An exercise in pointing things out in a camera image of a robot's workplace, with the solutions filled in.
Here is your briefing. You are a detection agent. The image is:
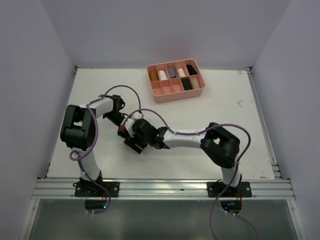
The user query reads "black underwear orange trim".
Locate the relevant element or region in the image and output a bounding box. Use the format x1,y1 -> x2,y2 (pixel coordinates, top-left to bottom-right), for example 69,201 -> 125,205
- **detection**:
181,77 -> 193,91

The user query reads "grey rolled underwear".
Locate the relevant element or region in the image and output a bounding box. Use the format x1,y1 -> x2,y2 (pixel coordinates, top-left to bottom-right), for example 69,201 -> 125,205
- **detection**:
167,67 -> 179,79

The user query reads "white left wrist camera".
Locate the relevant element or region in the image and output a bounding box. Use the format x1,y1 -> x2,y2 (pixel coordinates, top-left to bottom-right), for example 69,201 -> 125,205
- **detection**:
132,111 -> 144,121

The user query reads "right wrist camera red cap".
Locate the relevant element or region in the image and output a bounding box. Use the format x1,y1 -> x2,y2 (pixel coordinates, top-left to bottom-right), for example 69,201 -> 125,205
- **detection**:
118,118 -> 135,138

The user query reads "aluminium table frame rail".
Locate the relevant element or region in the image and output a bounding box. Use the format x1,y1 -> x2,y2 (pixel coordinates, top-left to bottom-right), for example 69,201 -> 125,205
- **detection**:
32,65 -> 296,201

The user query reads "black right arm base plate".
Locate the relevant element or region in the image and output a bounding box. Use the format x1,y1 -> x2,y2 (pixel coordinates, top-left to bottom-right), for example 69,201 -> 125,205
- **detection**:
206,179 -> 253,198

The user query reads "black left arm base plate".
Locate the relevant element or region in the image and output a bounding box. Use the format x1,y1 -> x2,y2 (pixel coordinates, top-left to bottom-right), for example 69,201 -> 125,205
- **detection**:
72,179 -> 120,198

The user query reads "black rolled underwear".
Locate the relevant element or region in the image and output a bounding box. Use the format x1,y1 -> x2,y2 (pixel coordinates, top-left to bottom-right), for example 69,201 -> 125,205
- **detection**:
186,64 -> 198,76

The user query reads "pink divided organizer tray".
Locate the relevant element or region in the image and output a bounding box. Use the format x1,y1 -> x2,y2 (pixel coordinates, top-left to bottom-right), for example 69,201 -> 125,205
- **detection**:
146,58 -> 206,104

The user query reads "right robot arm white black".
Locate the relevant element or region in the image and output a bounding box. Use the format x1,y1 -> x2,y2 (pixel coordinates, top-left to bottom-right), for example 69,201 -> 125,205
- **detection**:
118,119 -> 242,197

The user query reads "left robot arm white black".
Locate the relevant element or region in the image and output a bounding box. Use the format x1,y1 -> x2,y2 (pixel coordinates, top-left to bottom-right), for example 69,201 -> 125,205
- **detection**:
60,95 -> 125,197

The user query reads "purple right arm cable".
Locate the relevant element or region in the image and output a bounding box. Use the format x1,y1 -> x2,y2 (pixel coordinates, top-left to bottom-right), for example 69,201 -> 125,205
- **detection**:
121,108 -> 260,240

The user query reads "pink underwear cream waistband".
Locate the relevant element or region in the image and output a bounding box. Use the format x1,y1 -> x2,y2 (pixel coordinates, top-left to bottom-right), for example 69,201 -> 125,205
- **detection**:
190,77 -> 201,89

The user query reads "brown rolled underwear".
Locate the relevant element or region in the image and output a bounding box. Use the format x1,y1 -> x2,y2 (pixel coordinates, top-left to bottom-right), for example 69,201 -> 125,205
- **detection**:
149,71 -> 159,82

